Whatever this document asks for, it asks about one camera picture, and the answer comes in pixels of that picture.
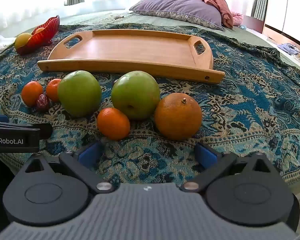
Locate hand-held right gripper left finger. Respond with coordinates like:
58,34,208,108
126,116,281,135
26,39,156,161
24,140,115,194

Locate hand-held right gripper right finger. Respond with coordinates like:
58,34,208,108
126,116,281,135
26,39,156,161
179,141,274,194

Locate red date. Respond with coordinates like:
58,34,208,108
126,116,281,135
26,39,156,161
35,94,50,112

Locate small mandarin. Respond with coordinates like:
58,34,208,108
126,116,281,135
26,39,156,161
46,78,62,103
97,108,131,141
21,81,44,107

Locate large orange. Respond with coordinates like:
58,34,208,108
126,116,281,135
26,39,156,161
154,92,203,141

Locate green apple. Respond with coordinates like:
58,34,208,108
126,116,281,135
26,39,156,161
111,71,161,120
57,70,102,118

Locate wooden tray with handles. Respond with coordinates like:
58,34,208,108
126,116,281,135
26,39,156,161
37,29,226,84

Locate teal patterned blanket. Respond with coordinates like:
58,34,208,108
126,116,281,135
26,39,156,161
0,23,300,193

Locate white cloth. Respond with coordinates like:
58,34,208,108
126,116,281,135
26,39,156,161
0,34,16,55

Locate yellow-green fruit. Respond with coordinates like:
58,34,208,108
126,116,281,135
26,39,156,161
14,33,33,50

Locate red glass bowl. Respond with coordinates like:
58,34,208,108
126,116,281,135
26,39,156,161
15,15,60,55

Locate green quilted bedspread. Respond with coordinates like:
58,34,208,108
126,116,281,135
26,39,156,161
0,9,300,67

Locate light blue clothes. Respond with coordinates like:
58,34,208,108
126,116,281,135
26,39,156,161
277,43,300,56

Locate purple pillow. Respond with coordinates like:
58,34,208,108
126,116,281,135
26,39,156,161
129,0,224,31

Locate pink duvet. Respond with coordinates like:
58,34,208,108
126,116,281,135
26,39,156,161
192,0,244,29

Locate white wardrobe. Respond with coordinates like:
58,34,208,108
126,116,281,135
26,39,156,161
262,0,300,52

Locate reddish wooden bed frame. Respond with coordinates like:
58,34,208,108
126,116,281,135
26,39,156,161
242,15,266,34

